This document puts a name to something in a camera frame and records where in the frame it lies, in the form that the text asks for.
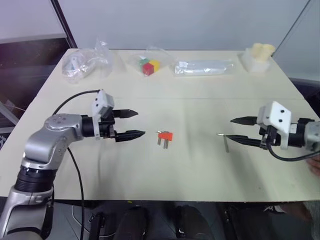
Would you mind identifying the crumpled bag with white parts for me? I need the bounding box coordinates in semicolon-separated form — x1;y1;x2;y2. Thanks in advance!
61;39;116;86

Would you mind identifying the person's bare hand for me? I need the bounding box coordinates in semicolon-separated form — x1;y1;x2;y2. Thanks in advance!
305;155;320;176

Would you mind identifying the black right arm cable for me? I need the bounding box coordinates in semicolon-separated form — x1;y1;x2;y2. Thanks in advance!
266;139;320;162

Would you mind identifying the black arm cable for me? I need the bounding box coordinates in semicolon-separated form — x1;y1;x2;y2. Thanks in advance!
52;89;104;240
266;139;320;162

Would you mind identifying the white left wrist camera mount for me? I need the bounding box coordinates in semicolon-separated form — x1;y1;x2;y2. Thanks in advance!
90;89;115;140

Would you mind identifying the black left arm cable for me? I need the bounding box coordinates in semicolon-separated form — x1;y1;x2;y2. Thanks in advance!
52;89;104;240

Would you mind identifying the red cube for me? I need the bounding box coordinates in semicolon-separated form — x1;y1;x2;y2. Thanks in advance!
142;62;154;76

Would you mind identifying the cream cylinder piece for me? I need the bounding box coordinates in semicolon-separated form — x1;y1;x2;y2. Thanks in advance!
250;42;277;62

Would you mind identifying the grey diagonal pole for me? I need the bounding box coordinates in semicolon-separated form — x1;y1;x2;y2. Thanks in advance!
279;0;316;52

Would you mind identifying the black diagonal pole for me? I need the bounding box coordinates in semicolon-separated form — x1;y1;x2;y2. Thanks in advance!
50;0;79;49

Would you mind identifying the orange block with metal pins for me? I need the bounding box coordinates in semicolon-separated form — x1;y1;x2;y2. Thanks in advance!
157;131;174;141

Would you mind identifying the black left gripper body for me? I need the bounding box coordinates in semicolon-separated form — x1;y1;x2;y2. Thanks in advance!
99;105;119;143

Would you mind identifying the yellow cube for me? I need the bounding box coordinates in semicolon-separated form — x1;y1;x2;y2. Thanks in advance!
149;59;161;72

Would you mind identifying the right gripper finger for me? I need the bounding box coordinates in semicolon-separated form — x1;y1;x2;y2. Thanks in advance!
225;134;264;149
229;115;259;127

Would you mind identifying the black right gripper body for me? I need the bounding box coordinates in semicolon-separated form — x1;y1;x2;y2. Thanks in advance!
258;124;282;151

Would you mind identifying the black frame bracket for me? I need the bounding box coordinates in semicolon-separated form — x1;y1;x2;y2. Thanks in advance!
87;211;107;240

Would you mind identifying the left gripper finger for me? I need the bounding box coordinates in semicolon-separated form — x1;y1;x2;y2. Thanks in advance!
115;129;146;144
113;108;139;120

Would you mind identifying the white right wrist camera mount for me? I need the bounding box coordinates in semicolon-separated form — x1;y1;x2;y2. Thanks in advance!
257;100;293;150

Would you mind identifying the flat clear plastic bag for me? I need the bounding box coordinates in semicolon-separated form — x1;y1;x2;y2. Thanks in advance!
171;59;236;76

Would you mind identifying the clear bag with cubes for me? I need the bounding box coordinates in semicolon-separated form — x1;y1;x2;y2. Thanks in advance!
125;44;175;79

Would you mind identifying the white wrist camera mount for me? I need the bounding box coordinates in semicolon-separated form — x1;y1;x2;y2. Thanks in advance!
257;100;293;150
90;89;115;140

